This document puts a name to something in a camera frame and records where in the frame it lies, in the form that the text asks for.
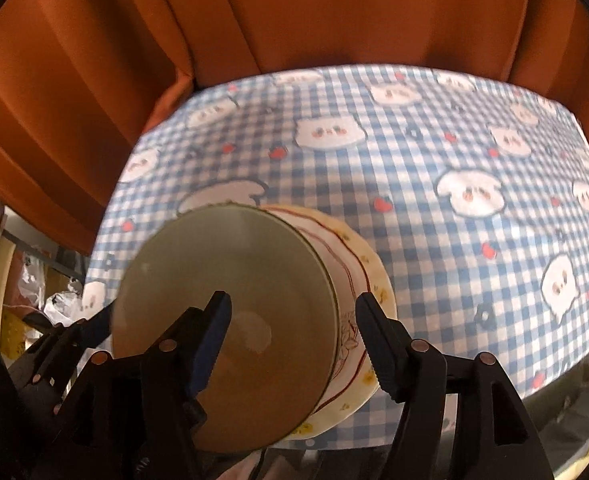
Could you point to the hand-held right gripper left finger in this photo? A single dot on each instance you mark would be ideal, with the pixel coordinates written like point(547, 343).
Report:
point(213, 350)

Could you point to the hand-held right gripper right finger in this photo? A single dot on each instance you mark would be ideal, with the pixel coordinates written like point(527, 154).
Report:
point(374, 355)

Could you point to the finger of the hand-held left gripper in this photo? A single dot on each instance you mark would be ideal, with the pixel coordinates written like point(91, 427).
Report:
point(44, 377)
point(97, 327)

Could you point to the large cream yellow-flower plate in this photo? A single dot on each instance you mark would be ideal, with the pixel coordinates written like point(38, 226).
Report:
point(380, 280)

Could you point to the white bowl blue floral print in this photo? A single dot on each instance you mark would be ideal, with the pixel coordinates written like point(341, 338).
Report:
point(264, 285)

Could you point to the white plate red pattern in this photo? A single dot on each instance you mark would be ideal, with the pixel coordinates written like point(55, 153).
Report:
point(334, 270)

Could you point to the white plastic bag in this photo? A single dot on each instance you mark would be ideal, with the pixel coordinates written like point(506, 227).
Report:
point(62, 310)

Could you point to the yellow box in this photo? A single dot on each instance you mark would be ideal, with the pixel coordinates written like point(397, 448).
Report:
point(14, 322)

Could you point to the clear plastic bag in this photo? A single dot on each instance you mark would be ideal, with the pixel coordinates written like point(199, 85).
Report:
point(32, 280)

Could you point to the blue checked animal-print tablecloth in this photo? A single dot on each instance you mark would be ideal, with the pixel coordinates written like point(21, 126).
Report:
point(424, 185)

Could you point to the rust orange curtain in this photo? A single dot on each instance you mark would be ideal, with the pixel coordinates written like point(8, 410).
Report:
point(324, 10)

